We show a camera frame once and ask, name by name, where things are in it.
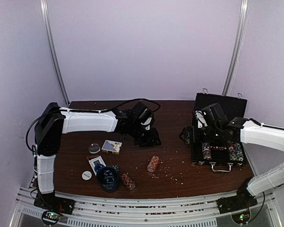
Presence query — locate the green blue chip stack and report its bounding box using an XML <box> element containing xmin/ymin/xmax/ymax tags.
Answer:
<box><xmin>202</xmin><ymin>142</ymin><xmax>212</xmax><ymax>160</ymax></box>

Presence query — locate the right inner chip stack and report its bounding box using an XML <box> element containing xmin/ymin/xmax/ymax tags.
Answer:
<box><xmin>227</xmin><ymin>141</ymin><xmax>236</xmax><ymax>152</ymax></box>

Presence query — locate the white dealer button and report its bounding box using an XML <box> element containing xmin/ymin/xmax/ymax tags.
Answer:
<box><xmin>81</xmin><ymin>171</ymin><xmax>93</xmax><ymax>181</ymax></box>

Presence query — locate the yellow blue card deck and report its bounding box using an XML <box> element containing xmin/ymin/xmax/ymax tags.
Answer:
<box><xmin>101</xmin><ymin>140</ymin><xmax>122</xmax><ymax>155</ymax></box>

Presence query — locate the blue round blind button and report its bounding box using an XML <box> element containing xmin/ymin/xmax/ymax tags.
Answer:
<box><xmin>94</xmin><ymin>164</ymin><xmax>104</xmax><ymax>173</ymax></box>

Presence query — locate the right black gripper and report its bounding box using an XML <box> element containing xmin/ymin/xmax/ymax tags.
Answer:
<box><xmin>179</xmin><ymin>125</ymin><xmax>221</xmax><ymax>144</ymax></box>

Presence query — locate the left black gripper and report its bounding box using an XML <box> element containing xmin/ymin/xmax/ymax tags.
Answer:
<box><xmin>130</xmin><ymin>122</ymin><xmax>162</xmax><ymax>148</ymax></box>

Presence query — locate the aluminium frame post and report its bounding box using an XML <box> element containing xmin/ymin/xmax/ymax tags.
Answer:
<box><xmin>40</xmin><ymin>0</ymin><xmax>70</xmax><ymax>106</ymax></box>
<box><xmin>222</xmin><ymin>0</ymin><xmax>249</xmax><ymax>96</ymax></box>

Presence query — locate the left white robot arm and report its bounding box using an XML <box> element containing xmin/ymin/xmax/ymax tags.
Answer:
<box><xmin>32</xmin><ymin>99</ymin><xmax>161</xmax><ymax>210</ymax></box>

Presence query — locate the right aluminium frame post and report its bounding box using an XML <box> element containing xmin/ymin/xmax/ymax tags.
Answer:
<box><xmin>222</xmin><ymin>0</ymin><xmax>249</xmax><ymax>96</ymax></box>

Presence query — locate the orange black chip stack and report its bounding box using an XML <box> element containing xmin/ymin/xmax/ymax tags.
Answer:
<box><xmin>120</xmin><ymin>174</ymin><xmax>136</xmax><ymax>191</ymax></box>
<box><xmin>146</xmin><ymin>156</ymin><xmax>163</xmax><ymax>173</ymax></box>

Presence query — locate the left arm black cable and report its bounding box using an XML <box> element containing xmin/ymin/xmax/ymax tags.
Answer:
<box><xmin>25</xmin><ymin>99</ymin><xmax>161</xmax><ymax>152</ymax></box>

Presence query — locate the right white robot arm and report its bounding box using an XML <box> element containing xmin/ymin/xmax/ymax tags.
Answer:
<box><xmin>179</xmin><ymin>103</ymin><xmax>284</xmax><ymax>209</ymax></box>

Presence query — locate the clear acrylic dealer button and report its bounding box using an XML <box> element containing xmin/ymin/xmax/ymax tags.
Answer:
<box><xmin>88</xmin><ymin>143</ymin><xmax>101</xmax><ymax>154</ymax></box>

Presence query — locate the black poker chip case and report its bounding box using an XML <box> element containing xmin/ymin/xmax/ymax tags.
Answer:
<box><xmin>190</xmin><ymin>88</ymin><xmax>247</xmax><ymax>172</ymax></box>

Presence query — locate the dark blue printed cup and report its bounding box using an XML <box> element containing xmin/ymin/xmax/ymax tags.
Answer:
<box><xmin>97</xmin><ymin>166</ymin><xmax>119</xmax><ymax>193</ymax></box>

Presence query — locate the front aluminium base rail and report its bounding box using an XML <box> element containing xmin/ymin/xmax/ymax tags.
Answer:
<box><xmin>7</xmin><ymin>186</ymin><xmax>284</xmax><ymax>227</ymax></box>

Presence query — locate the white card deck box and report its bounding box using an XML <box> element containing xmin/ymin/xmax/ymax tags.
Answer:
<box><xmin>87</xmin><ymin>156</ymin><xmax>106</xmax><ymax>171</ymax></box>

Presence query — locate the left aluminium frame post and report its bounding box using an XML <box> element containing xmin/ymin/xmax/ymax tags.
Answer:
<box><xmin>40</xmin><ymin>0</ymin><xmax>70</xmax><ymax>106</ymax></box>

